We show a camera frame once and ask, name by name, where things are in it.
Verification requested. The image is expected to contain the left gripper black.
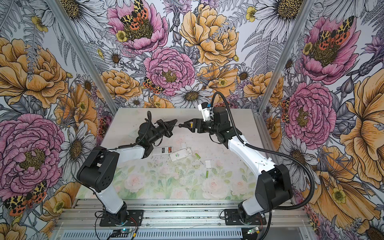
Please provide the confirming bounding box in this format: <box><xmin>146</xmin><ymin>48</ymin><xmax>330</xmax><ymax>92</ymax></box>
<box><xmin>149</xmin><ymin>118</ymin><xmax>178</xmax><ymax>143</ymax></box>

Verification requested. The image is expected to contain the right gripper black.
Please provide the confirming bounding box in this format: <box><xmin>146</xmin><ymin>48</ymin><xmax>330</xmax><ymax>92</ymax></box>
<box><xmin>184</xmin><ymin>117</ymin><xmax>221</xmax><ymax>134</ymax></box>

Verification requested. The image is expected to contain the red white remote control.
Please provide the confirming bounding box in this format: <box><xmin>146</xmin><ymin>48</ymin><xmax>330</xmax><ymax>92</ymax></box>
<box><xmin>151</xmin><ymin>146</ymin><xmax>173</xmax><ymax>156</ymax></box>

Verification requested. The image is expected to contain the white battery cover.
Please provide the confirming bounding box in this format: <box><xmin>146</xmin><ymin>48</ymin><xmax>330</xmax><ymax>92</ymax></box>
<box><xmin>205</xmin><ymin>160</ymin><xmax>212</xmax><ymax>169</ymax></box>

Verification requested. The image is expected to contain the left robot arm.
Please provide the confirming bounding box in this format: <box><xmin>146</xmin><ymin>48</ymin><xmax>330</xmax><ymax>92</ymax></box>
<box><xmin>77</xmin><ymin>118</ymin><xmax>178</xmax><ymax>227</ymax></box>

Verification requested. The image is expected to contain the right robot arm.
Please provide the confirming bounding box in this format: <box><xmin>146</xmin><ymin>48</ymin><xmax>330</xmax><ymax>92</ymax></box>
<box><xmin>179</xmin><ymin>104</ymin><xmax>293</xmax><ymax>223</ymax></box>

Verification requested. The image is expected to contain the left circuit board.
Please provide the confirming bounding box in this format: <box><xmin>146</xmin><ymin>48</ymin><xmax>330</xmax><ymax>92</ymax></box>
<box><xmin>113</xmin><ymin>228</ymin><xmax>135</xmax><ymax>235</ymax></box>

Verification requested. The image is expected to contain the circuit board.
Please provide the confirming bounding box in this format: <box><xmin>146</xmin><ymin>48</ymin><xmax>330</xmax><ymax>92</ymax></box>
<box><xmin>247</xmin><ymin>227</ymin><xmax>260</xmax><ymax>235</ymax></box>
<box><xmin>113</xmin><ymin>228</ymin><xmax>135</xmax><ymax>235</ymax></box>

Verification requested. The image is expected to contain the right circuit board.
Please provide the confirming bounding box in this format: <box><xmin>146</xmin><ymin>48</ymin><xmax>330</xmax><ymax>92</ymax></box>
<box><xmin>247</xmin><ymin>227</ymin><xmax>260</xmax><ymax>235</ymax></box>

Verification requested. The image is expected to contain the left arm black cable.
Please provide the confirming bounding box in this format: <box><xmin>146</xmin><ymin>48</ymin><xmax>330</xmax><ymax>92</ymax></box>
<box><xmin>89</xmin><ymin>110</ymin><xmax>155</xmax><ymax>229</ymax></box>

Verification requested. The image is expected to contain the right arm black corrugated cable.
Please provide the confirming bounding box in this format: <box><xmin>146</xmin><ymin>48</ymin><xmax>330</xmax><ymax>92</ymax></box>
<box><xmin>209</xmin><ymin>91</ymin><xmax>316</xmax><ymax>240</ymax></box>

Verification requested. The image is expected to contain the aluminium frame rail front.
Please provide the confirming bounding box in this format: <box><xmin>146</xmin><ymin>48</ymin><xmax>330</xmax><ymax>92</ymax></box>
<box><xmin>56</xmin><ymin>200</ymin><xmax>310</xmax><ymax>230</ymax></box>

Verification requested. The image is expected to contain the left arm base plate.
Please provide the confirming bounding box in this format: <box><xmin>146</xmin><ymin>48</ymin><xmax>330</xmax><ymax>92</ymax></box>
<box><xmin>100</xmin><ymin>210</ymin><xmax>144</xmax><ymax>227</ymax></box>

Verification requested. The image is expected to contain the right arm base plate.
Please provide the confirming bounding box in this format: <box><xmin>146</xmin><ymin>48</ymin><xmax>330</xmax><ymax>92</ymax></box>
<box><xmin>220</xmin><ymin>209</ymin><xmax>267</xmax><ymax>226</ymax></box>

